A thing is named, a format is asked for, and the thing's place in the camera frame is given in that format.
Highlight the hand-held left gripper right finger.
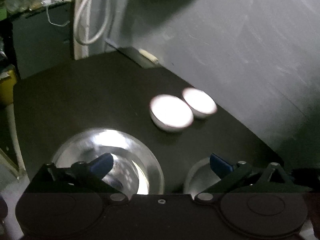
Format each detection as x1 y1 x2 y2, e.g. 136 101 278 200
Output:
194 153 295 203

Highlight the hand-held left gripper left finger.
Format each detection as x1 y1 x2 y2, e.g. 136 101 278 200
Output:
31 152 129 203

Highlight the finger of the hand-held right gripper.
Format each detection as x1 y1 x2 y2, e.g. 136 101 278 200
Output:
290 167 320 193

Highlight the stainless steel bowl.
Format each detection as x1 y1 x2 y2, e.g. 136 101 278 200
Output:
183 157 225 195

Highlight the stainless steel plate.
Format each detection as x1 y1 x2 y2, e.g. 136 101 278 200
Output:
99 152 150 195

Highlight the large steel basin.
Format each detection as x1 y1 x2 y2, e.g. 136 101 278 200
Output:
51 128 165 195

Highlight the white ceramic bowl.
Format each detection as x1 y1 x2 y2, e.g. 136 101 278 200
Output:
149 94 194 132
182 87 217 120

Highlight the small pale cob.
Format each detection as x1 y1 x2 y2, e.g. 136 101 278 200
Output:
138 49 159 63

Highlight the yellow container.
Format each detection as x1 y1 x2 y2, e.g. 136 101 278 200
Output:
0 66 18 105

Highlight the grey cabinet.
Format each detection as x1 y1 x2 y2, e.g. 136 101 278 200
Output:
11 2 75 80

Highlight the white post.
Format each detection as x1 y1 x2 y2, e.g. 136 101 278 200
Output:
72 0 91 60

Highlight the white hose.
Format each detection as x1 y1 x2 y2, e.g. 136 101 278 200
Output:
74 0 112 46

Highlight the thin white cable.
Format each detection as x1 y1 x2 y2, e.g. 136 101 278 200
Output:
46 5 70 27

